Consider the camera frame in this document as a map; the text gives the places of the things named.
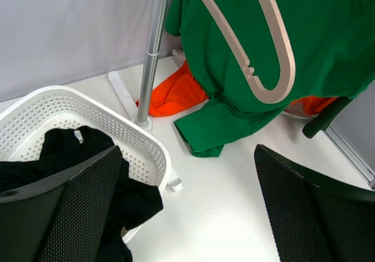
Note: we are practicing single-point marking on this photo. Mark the white perforated plastic basket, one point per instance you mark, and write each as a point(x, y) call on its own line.
point(24, 124)

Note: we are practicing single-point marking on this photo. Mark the beige plastic hanger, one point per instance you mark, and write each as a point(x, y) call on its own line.
point(258, 41)

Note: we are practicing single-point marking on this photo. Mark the black t shirt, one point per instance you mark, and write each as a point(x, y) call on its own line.
point(133, 202)

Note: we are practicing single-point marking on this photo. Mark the dark green t shirt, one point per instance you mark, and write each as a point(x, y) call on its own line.
point(325, 111)

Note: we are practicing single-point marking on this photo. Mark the white metal clothes rack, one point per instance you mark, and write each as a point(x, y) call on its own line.
point(138, 113)

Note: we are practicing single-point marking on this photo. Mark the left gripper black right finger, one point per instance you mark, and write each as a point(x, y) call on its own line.
point(313, 216)

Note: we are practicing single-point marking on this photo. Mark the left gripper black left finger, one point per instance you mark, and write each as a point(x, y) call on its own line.
point(61, 217)

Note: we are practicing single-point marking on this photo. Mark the orange t shirt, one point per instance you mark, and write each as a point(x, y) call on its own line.
point(181, 91)

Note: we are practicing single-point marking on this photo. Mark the aluminium mounting rail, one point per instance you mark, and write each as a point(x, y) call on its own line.
point(352, 156)

